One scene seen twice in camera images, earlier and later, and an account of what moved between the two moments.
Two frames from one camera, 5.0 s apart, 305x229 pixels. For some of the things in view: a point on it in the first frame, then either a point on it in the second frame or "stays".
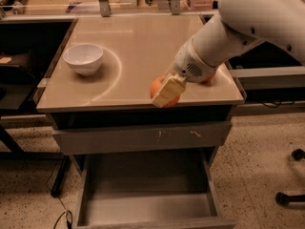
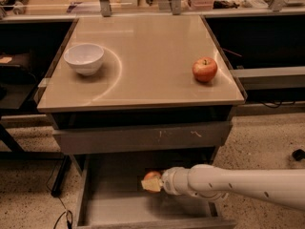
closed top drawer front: [135, 138] stays
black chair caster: [298, 155] stays
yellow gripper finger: [173, 88] -> [153, 184]
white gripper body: [190, 65] -> [169, 180]
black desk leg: [55, 191] stays
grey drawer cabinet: [138, 165] stays
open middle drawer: [149, 190] stays
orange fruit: [156, 87] -> [149, 176]
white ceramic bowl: [84, 58] stays
